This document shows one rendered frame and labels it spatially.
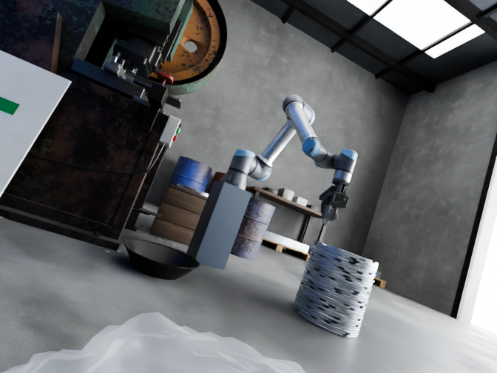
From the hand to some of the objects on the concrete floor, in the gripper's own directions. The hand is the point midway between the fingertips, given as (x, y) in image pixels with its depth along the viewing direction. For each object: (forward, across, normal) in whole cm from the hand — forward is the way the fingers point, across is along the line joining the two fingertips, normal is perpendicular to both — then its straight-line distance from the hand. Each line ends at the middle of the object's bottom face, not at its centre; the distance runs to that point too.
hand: (325, 223), depth 120 cm
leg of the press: (+41, -127, +8) cm, 134 cm away
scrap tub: (+40, -10, +116) cm, 123 cm away
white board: (+41, -148, 0) cm, 153 cm away
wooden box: (+40, -60, +89) cm, 115 cm away
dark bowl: (+41, -63, -3) cm, 75 cm away
